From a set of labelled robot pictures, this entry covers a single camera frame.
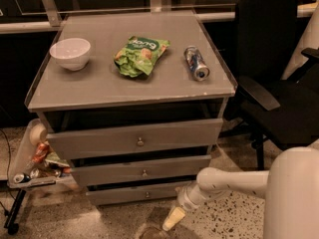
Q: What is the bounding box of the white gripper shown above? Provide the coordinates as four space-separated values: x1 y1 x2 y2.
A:
162 182 206 231

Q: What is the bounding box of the grey bottom drawer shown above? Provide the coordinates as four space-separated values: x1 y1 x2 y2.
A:
86 180 190 205

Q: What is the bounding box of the grey drawer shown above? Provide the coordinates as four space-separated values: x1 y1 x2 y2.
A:
72 154 210 186
86 180 190 205
48 119 222 159

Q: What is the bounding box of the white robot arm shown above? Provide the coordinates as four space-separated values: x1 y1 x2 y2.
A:
163 2 319 239

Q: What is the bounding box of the grey middle drawer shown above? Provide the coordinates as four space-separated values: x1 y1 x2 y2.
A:
72 154 210 186

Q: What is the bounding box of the grey top drawer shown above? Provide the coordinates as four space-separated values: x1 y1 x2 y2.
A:
48 119 222 159

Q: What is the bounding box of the grey drawer cabinet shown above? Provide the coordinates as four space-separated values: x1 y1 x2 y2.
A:
26 17 236 192

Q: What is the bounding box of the round floor drain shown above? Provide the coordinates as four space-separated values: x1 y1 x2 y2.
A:
139 227 168 239

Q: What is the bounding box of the black office chair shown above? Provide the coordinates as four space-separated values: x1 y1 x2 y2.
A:
224 0 319 170

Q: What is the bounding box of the clear side bin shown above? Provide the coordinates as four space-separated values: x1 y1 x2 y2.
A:
8 119 78 189

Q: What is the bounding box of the blue soda can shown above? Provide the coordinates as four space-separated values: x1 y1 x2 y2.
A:
184 46 210 81

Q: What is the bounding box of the red can in bin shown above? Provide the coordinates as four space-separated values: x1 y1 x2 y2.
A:
32 142 49 163

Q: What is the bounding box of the blue can in bin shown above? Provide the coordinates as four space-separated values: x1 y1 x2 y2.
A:
13 173 30 184

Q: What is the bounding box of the green chip bag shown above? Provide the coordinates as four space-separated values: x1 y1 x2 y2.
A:
114 36 170 78

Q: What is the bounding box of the black stand leg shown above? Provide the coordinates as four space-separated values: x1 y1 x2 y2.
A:
4 189 26 235

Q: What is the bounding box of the white bowl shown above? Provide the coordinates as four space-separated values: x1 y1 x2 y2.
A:
49 38 91 71

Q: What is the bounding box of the metal railing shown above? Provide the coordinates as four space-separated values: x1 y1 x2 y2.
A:
0 0 319 36

